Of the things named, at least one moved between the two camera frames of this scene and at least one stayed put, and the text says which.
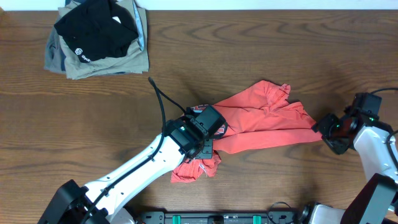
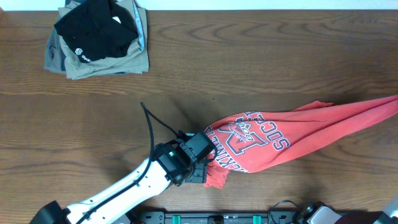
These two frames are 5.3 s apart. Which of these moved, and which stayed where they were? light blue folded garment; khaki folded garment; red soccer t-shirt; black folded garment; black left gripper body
Moved: red soccer t-shirt; black left gripper body
Stayed: khaki folded garment; black folded garment; light blue folded garment
